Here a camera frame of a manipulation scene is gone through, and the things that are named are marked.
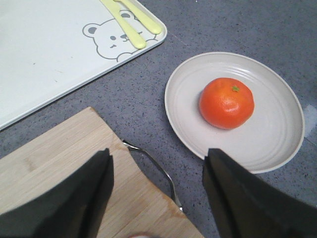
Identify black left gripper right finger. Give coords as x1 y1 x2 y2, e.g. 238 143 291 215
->
203 149 317 238

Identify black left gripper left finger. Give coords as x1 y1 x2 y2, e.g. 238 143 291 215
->
0 149 114 238

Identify beige round plate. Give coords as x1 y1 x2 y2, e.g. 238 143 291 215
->
165 52 305 173

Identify orange mandarin fruit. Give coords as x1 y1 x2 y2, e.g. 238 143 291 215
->
199 77 255 129

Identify white bear-print tray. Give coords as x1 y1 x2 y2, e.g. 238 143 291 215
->
0 0 167 129

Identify wooden cutting board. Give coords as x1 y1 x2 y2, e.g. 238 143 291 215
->
0 107 201 238

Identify yellow plastic utensil right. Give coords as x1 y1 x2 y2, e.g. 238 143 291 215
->
118 0 162 35

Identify yellow plastic utensil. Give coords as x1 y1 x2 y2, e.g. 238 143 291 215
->
118 0 162 35
100 0 147 49

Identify yellow plastic utensil left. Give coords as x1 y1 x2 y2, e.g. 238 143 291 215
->
100 0 147 49

